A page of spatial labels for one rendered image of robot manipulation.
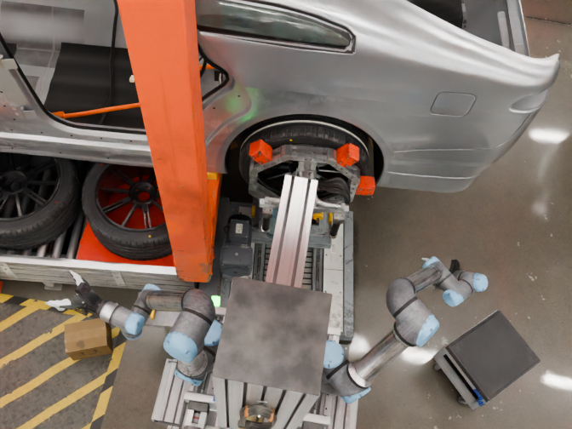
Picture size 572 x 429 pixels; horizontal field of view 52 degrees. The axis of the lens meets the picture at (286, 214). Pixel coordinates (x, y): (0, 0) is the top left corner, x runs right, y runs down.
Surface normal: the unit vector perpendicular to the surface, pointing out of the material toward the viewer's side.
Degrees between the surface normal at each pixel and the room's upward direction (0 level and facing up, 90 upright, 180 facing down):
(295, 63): 80
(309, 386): 0
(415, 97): 90
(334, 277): 0
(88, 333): 0
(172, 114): 90
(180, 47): 90
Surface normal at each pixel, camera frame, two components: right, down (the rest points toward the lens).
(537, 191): 0.08, -0.46
